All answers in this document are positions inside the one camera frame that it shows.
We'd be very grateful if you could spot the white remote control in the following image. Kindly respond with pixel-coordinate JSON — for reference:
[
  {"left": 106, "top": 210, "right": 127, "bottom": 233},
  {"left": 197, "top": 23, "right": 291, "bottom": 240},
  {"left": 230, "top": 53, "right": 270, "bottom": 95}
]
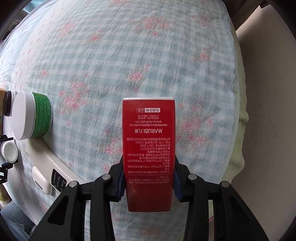
[{"left": 25, "top": 138, "right": 86, "bottom": 192}]

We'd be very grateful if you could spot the red Marubi box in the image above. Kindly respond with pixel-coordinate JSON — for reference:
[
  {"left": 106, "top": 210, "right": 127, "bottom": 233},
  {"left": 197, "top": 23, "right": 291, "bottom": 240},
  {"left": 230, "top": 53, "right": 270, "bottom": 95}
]
[{"left": 122, "top": 97, "right": 176, "bottom": 212}]

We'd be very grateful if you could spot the white earbuds case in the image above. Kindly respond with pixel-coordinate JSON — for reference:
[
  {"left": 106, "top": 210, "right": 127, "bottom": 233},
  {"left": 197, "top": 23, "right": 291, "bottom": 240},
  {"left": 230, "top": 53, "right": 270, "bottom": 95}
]
[{"left": 32, "top": 166, "right": 53, "bottom": 195}]

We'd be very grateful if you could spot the small white cap jar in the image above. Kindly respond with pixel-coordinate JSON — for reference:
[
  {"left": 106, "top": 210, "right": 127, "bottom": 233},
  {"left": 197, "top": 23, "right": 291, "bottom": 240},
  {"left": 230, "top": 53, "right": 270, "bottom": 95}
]
[{"left": 1, "top": 140, "right": 18, "bottom": 164}]

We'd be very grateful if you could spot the black lid white jar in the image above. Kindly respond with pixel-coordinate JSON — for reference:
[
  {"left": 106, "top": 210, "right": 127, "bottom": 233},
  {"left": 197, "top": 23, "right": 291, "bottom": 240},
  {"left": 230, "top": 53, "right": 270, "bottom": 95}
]
[{"left": 3, "top": 90, "right": 18, "bottom": 116}]

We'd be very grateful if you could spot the blue checkered floral bedsheet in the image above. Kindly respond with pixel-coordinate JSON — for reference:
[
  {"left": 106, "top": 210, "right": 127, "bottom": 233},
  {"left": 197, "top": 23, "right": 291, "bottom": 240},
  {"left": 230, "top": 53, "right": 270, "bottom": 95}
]
[{"left": 1, "top": 1, "right": 248, "bottom": 183}]

